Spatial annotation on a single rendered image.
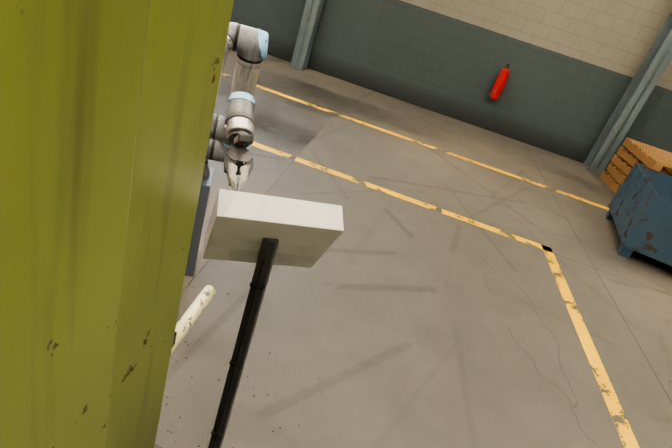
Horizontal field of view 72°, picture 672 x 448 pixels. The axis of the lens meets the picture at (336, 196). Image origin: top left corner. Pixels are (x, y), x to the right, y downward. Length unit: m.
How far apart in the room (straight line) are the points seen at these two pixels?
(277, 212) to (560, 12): 7.39
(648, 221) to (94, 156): 5.26
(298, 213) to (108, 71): 0.87
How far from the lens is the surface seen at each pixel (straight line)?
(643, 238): 5.52
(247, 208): 1.21
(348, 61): 8.27
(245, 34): 2.11
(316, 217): 1.25
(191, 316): 1.65
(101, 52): 0.42
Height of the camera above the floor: 1.79
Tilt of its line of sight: 26 degrees down
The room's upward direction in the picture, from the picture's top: 18 degrees clockwise
